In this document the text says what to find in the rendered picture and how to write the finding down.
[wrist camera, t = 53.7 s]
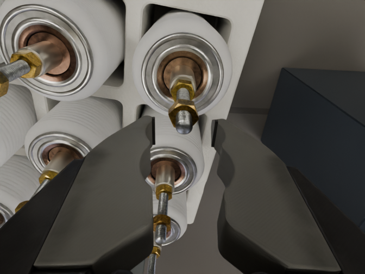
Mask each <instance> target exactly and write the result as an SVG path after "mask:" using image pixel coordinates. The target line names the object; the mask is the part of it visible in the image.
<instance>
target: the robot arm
mask: <svg viewBox="0 0 365 274"><path fill-rule="evenodd" d="M153 145H155V117H151V116H149V115H146V116H143V117H141V118H140V119H138V120H136V121H134V122H133V123H131V124H129V125H127V126H126V127H124V128H122V129H120V130H119V131H117V132H115V133H113V134H112V135H111V136H109V137H107V138H106V139H105V140H103V141H102V142H101V143H99V144H98V145H97V146H96V147H94V148H93V149H92V150H91V151H90V152H89V153H88V154H87V155H86V156H85V157H84V158H83V159H73V160H72V161H71V162H70V163H69V164H68V165H67V166H66V167H65V168H64V169H63V170H61V171H60V172H59V173H58V174H57V175H56V176H55V177H54V178H53V179H52V180H51V181H50V182H49V183H47V184H46V185H45V186H44V187H43V188H42V189H41V190H40V191H39V192H38V193H37V194H36V195H35V196H34V197H32V198H31V199H30V200H29V201H28V202H27V203H26V204H25V205H24V206H23V207H22V208H21V209H20V210H19V211H17V212H16V213H15V214H14V215H13V216H12V217H11V218H10V219H9V220H8V221H7V222H6V223H5V224H4V225H3V226H2V227H1V228H0V274H133V273H132V272H131V271H130V270H131V269H133V268H134V267H135V266H137V265H138V264H139V263H140V262H142V261H143V260H145V259H146V258H147V257H148V256H149V255H150V254H151V252H152V250H153V247H154V228H153V191H152V188H151V186H150V185H149V184H148V183H147V182H146V181H145V180H146V178H147V177H148V175H149V174H150V172H151V165H150V149H151V148H152V146H153ZM211 147H214V149H215V150H216V151H217V153H218V155H219V163H218V169H217V175H218V176H219V178H220V179H221V180H222V182H223V184H224V186H225V190H224V194H223V198H222V203H221V208H220V211H219V216H218V220H217V238H218V250H219V252H220V254H221V255H222V257H223V258H224V259H226V260H227V261H228V262H229V263H230V264H232V265H233V266H234V267H236V268H237V269H238V270H240V271H241V272H242V273H243V274H365V233H364V232H363V231H362V230H361V229H360V228H359V227H358V226H357V225H356V224H355V223H354V222H353V221H352V220H351V219H350V218H349V217H347V216H346V215H345V213H344V212H342V211H341V210H340V209H339V207H338V206H336V205H335V204H334V203H333V202H332V201H331V200H330V199H329V198H328V197H327V196H326V195H325V194H324V193H322V192H321V191H320V190H319V189H318V188H317V187H316V186H315V185H314V184H313V183H312V182H311V181H310V180H309V179H308V178H307V177H306V176H305V175H304V174H303V173H302V172H301V171H300V170H299V169H297V168H296V167H293V166H286V164H285V163H284V162H283V161H282V160H281V159H280V158H279V157H278V156H277V155H276V154H275V153H274V152H272V151H271V150H270V149H269V148H268V147H266V146H265V145H264V144H263V143H261V142H259V141H258V140H257V139H255V138H254V137H252V136H251V135H249V134H248V133H246V132H244V131H243V130H241V129H239V128H238V127H236V126H235V125H234V124H232V123H230V122H229V121H227V120H225V119H216V120H212V122H211Z"/></svg>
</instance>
